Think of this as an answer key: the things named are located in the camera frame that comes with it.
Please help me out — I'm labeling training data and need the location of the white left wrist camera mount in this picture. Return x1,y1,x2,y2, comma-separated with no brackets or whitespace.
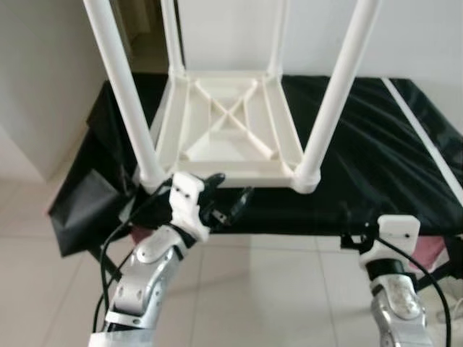
167,171,213,244

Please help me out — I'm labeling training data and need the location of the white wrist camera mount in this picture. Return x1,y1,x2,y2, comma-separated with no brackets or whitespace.
359,214,422,265
167,171,213,244

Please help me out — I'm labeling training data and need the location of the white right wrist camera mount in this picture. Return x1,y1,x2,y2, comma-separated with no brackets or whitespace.
359,214,422,265

